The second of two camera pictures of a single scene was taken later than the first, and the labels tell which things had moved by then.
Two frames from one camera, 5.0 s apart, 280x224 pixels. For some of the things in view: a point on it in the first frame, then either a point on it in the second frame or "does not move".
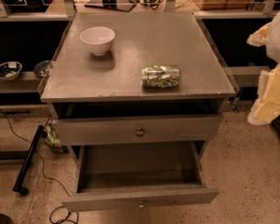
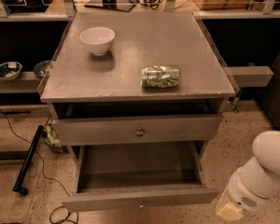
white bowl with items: [7, 71] does not move
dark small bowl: [42, 68] does not move
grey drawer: [110, 175] does not move
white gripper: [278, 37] to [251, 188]
